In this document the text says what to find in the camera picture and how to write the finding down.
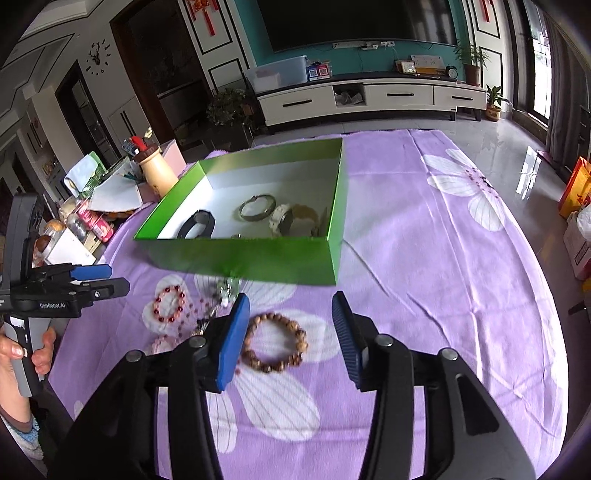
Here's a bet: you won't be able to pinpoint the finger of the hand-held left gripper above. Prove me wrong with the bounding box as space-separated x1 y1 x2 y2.
28 263 113 284
65 278 131 308

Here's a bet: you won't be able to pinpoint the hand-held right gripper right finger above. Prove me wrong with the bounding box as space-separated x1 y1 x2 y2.
331 291 541 480

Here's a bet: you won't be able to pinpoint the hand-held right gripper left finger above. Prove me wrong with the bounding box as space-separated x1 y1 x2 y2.
48 293 251 480

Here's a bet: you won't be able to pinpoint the brown wooden bead bracelet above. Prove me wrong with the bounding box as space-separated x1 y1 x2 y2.
240 313 308 374

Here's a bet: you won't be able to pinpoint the clear crystal ornament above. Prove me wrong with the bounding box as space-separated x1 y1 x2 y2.
216 277 241 308

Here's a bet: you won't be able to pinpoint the red bead bracelet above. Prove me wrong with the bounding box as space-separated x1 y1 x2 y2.
152 285 188 322

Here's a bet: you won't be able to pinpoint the pink bead bracelet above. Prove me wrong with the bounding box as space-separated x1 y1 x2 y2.
150 298 218 355

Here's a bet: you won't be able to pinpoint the green cardboard box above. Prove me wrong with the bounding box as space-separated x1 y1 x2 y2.
134 137 347 286

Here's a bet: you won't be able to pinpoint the person's left forearm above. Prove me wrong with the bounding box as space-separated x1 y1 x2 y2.
0 405 44 464

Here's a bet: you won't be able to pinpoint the person's left hand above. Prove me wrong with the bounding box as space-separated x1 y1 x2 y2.
0 329 57 409

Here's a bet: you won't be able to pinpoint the pile of snack packets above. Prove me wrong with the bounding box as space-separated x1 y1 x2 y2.
37 196 114 266

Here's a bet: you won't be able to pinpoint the white paper sheets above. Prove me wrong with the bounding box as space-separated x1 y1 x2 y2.
90 178 144 213

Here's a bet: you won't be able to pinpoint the purple floral tablecloth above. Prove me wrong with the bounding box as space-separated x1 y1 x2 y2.
48 129 568 480

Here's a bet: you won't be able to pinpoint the green and white package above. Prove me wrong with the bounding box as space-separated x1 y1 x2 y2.
65 151 130 195

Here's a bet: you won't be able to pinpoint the black wristwatch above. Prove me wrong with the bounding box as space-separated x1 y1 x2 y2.
177 210 216 240

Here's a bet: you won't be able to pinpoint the bottle-shaped pen holder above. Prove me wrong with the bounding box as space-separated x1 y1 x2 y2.
134 136 178 197

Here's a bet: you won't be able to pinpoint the white wristwatch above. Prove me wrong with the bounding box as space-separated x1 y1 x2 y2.
269 203 324 238

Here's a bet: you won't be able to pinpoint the silver metal bangle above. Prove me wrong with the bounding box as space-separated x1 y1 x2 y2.
239 195 277 221

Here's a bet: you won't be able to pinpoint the bushy plant on stand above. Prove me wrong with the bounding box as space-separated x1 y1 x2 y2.
205 88 257 151

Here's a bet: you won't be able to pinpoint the white television cabinet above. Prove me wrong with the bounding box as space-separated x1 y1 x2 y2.
256 71 488 134

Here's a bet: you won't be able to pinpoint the white cardboard box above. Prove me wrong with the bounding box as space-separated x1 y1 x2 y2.
563 210 591 280

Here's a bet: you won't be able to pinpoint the clear plastic storage box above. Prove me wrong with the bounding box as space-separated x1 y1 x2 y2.
243 55 309 93

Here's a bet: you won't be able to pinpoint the small potted plant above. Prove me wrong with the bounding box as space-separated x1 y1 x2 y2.
485 85 513 121

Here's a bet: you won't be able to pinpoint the yellow shopping bag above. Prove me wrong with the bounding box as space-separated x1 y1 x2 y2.
558 157 591 220

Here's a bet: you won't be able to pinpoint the white desk calendar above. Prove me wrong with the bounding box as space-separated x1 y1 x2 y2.
411 54 446 75

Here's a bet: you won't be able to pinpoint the white power strip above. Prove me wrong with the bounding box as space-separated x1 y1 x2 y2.
332 41 397 51

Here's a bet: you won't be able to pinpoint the tall potted plant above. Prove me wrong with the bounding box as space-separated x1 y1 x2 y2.
455 41 490 88

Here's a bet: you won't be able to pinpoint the black flat television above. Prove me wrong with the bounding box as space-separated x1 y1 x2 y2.
256 0 462 54

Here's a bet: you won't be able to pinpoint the dark window curtain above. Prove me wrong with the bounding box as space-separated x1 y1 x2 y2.
545 9 591 153

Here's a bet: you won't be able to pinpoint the black deer wall clock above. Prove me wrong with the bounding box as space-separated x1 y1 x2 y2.
87 39 112 77

